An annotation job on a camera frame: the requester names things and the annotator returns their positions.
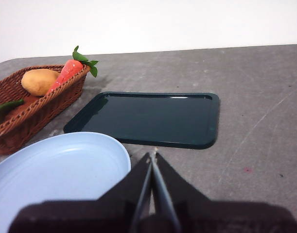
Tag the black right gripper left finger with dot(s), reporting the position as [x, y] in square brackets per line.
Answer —
[94, 216]

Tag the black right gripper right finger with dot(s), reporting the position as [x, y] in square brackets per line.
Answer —
[211, 218]

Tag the light blue round plate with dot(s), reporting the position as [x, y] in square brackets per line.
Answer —
[53, 174]

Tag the orange carrot with green leaves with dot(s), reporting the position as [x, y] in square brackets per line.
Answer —
[68, 70]

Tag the brown wicker basket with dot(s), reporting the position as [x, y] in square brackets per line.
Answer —
[53, 104]

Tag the green pepper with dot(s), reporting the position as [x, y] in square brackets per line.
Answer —
[5, 108]

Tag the yellow-brown potato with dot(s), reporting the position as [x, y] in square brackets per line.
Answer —
[39, 81]

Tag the black rectangular tray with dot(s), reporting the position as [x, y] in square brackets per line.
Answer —
[150, 119]

